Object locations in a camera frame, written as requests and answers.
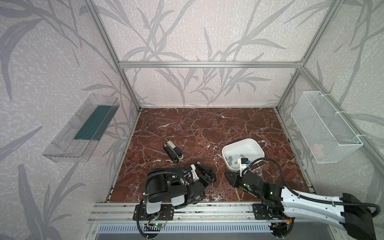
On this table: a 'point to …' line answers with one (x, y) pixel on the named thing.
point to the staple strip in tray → (230, 158)
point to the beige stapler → (176, 150)
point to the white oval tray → (248, 148)
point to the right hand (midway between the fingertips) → (224, 170)
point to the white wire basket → (329, 138)
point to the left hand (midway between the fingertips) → (215, 169)
